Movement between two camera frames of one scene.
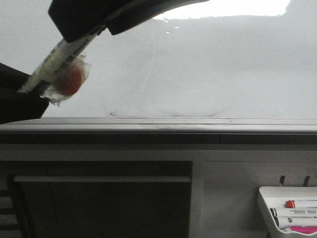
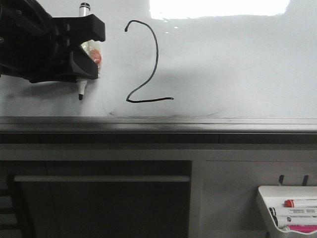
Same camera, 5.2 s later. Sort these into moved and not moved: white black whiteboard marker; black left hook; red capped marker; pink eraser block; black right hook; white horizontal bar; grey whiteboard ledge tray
Moved: white black whiteboard marker
Not moved: red capped marker; black right hook; grey whiteboard ledge tray; black left hook; white horizontal bar; pink eraser block
